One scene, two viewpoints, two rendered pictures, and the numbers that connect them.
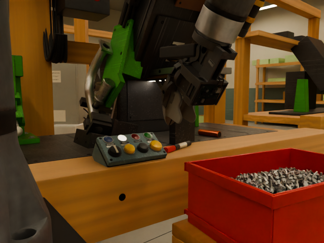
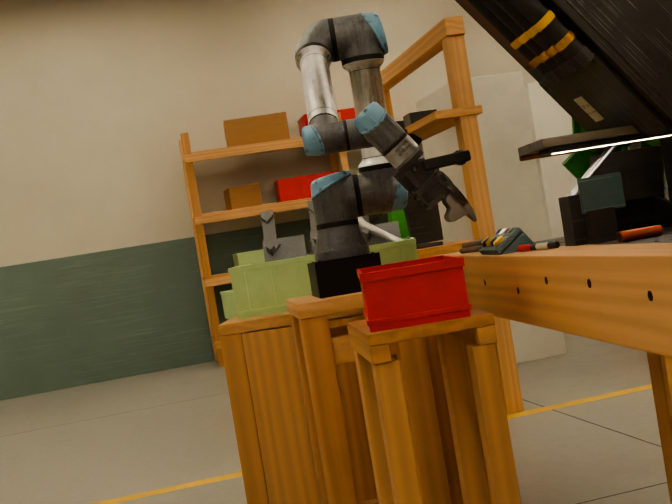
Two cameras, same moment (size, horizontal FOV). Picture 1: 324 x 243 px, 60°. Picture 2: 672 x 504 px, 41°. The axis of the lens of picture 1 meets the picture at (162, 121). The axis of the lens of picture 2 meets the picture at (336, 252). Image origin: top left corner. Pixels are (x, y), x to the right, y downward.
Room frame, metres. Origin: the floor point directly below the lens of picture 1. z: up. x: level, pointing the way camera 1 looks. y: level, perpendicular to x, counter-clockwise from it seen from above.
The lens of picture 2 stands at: (1.34, -2.03, 1.00)
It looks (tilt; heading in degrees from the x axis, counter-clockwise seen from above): 1 degrees down; 119
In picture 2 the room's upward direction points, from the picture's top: 9 degrees counter-clockwise
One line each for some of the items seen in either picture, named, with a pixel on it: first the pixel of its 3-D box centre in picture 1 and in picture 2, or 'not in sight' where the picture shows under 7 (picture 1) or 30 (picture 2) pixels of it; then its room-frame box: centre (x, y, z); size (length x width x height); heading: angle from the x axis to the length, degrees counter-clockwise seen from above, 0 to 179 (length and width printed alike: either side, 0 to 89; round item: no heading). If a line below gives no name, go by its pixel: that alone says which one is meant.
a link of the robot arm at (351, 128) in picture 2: not in sight; (370, 131); (0.40, -0.04, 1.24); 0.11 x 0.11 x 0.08; 28
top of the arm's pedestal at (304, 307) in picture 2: not in sight; (349, 298); (0.16, 0.15, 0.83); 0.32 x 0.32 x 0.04; 37
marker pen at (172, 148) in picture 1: (178, 146); (537, 246); (0.76, -0.04, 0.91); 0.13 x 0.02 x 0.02; 146
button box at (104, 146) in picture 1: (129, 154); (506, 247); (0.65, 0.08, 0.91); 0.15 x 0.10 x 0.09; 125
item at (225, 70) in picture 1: (171, 75); (617, 137); (0.96, -0.03, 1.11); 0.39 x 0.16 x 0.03; 35
